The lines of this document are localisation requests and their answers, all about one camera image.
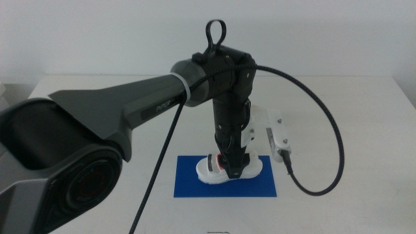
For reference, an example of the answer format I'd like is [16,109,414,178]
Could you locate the white sandal with coloured straps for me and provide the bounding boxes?
[196,149,263,185]

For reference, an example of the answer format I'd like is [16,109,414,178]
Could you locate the white zip tie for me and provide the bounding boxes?
[170,71,192,103]

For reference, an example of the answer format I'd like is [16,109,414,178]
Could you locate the black braided cable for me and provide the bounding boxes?
[129,64,345,234]

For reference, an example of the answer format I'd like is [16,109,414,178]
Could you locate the black cable loop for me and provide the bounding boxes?
[205,19,228,55]

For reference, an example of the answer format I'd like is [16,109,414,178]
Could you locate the blue rectangular mat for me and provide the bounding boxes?
[173,155,278,198]

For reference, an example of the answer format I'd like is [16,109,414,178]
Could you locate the white wrist camera with mount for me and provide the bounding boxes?
[240,103,293,163]

